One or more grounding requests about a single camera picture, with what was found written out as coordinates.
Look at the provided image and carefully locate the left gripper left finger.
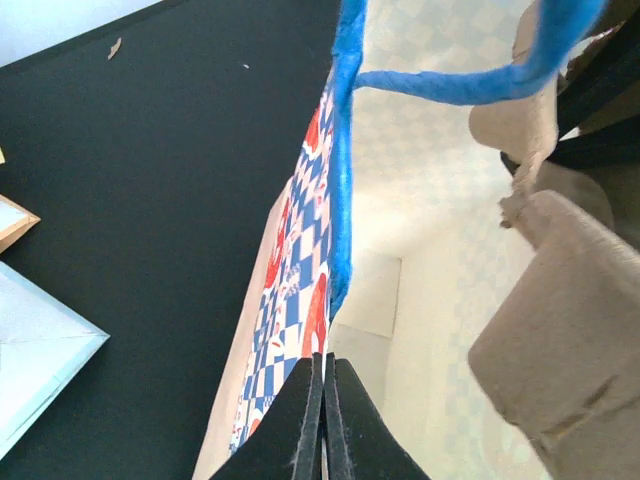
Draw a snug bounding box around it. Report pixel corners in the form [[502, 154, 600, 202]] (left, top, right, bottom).
[[211, 354, 324, 480]]

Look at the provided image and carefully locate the blue checkered paper bag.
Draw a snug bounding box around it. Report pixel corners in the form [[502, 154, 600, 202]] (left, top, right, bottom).
[[192, 1, 550, 479]]

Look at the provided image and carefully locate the light blue paper bag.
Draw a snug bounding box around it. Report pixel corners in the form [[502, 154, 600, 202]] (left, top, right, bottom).
[[1, 263, 110, 455]]

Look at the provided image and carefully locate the blue bag handle cord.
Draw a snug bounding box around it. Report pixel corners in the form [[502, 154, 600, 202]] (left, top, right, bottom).
[[327, 0, 609, 316]]

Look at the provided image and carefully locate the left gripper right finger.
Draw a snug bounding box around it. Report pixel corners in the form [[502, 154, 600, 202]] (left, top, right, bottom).
[[324, 354, 429, 480]]

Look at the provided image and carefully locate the brown pulp cup carrier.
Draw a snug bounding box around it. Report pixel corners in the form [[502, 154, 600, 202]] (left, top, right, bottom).
[[468, 1, 639, 479]]

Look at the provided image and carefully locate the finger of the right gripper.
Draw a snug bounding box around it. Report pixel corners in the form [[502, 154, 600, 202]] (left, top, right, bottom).
[[499, 19, 640, 176]]

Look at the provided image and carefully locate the beige kraft paper bag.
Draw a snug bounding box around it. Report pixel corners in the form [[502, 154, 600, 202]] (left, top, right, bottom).
[[0, 196, 40, 253]]

